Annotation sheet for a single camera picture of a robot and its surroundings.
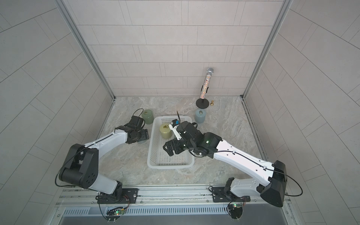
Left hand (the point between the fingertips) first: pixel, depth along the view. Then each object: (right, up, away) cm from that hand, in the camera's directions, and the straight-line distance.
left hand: (145, 134), depth 93 cm
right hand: (+20, -1, -24) cm, 31 cm away
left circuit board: (-6, -32, -28) cm, 43 cm away
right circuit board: (+52, -32, -25) cm, 66 cm away
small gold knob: (+48, +21, +19) cm, 56 cm away
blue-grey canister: (+1, -3, -9) cm, 9 cm away
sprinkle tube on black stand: (+41, +22, +19) cm, 50 cm away
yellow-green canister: (+14, +4, -6) cm, 16 cm away
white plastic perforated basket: (+11, -12, -9) cm, 19 cm away
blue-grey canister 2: (+37, +12, +4) cm, 39 cm away
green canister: (0, +13, +3) cm, 14 cm away
